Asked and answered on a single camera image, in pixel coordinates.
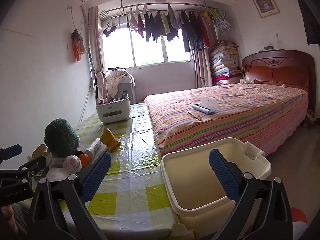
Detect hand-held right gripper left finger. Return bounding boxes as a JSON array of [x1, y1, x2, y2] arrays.
[[26, 151, 112, 240]]

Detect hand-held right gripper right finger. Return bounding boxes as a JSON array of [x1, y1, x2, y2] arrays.
[[209, 149, 294, 240]]

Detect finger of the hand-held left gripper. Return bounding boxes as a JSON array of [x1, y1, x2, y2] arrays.
[[0, 144, 23, 162], [0, 156, 48, 180]]

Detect brown paper piece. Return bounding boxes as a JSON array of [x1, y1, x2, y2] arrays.
[[32, 144, 50, 158]]

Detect cream plastic bin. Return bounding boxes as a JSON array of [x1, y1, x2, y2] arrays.
[[161, 137, 272, 240]]

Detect clear plastic bag with scraps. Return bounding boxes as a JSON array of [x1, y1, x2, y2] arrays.
[[64, 155, 82, 173]]

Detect white plastic bottle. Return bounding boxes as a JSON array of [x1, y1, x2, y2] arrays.
[[84, 138, 102, 155]]

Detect yellow snack bag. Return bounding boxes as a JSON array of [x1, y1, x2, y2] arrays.
[[100, 128, 121, 152]]

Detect green knitted scrubber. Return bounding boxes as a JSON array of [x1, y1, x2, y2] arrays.
[[44, 119, 80, 158]]

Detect bed with striped sheet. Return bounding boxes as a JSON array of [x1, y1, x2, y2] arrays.
[[144, 82, 309, 157]]

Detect wooden pencil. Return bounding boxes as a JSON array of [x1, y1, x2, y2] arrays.
[[187, 111, 204, 122]]

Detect white tissue box organizer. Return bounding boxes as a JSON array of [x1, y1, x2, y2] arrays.
[[96, 95, 132, 124]]

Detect grey pencil case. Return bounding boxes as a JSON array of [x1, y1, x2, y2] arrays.
[[191, 95, 218, 114]]

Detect red and white cloth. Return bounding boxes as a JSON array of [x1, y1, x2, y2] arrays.
[[290, 207, 309, 240]]

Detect bundle of pens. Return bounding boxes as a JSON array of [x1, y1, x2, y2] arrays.
[[99, 91, 129, 105]]

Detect chair with pink cloth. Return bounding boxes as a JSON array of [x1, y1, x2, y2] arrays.
[[94, 71, 108, 105]]

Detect white air cooler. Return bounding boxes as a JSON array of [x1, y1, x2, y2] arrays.
[[117, 76, 137, 103]]

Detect polka dot cloth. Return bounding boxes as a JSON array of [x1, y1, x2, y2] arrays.
[[105, 69, 135, 98]]

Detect beige curtain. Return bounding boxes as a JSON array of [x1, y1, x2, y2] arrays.
[[87, 6, 105, 73], [194, 30, 213, 88]]

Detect stack of folded quilts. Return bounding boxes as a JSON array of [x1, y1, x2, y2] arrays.
[[209, 39, 242, 85]]

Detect wooden headboard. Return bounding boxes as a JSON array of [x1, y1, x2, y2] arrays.
[[241, 49, 316, 110]]

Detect orange cloth on hook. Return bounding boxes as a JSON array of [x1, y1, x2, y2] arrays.
[[71, 29, 87, 62]]

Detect window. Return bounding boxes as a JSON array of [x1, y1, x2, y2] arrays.
[[101, 27, 194, 68]]

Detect row of hanging clothes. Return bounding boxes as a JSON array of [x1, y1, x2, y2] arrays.
[[100, 4, 232, 53]]

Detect dark hanging cloth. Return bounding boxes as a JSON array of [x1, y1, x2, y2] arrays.
[[291, 0, 320, 45]]

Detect framed wall picture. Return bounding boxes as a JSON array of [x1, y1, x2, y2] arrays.
[[249, 0, 280, 19]]

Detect metal clothes rail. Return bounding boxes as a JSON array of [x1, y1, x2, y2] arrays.
[[99, 2, 208, 14]]

